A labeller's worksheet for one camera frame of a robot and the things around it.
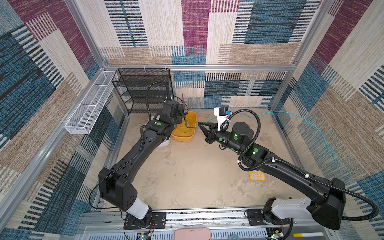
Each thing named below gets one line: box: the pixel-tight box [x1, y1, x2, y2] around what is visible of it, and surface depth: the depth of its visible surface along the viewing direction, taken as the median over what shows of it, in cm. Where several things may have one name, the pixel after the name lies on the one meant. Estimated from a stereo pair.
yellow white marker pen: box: [293, 232, 325, 238], surface depth 70 cm
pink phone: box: [174, 228, 211, 240], surface depth 70 cm
